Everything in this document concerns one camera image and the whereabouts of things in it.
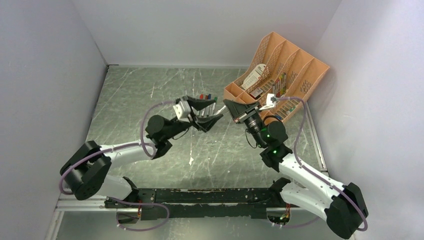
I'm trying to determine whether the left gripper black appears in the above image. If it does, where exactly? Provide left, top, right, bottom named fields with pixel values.
left=164, top=94, right=224, bottom=140

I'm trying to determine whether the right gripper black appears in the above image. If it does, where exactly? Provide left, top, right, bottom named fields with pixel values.
left=223, top=99, right=267, bottom=148

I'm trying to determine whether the white pen red tip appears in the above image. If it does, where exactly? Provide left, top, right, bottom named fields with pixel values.
left=213, top=106, right=227, bottom=116

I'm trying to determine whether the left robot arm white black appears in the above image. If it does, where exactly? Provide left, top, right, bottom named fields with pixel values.
left=59, top=95, right=223, bottom=208

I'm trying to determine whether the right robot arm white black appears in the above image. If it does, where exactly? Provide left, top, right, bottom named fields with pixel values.
left=223, top=99, right=369, bottom=240

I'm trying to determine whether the pens bundle in organizer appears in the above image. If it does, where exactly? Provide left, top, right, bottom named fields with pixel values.
left=272, top=72, right=287, bottom=98

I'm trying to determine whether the orange plastic file organizer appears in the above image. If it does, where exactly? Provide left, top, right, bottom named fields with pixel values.
left=223, top=32, right=330, bottom=123

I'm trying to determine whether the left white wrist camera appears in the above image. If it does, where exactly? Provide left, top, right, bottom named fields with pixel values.
left=173, top=100, right=192, bottom=122

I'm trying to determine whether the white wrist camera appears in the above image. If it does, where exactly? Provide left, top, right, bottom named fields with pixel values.
left=173, top=100, right=192, bottom=122
left=259, top=93, right=279, bottom=111

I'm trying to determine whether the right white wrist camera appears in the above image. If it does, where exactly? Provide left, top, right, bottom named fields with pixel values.
left=259, top=93, right=279, bottom=111

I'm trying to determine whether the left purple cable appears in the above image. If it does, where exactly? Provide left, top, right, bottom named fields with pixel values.
left=58, top=100, right=176, bottom=232

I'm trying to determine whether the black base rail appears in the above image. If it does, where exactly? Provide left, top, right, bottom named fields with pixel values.
left=104, top=187, right=288, bottom=221

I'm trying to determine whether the aluminium frame rail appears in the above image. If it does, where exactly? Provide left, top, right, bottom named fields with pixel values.
left=44, top=192, right=110, bottom=240

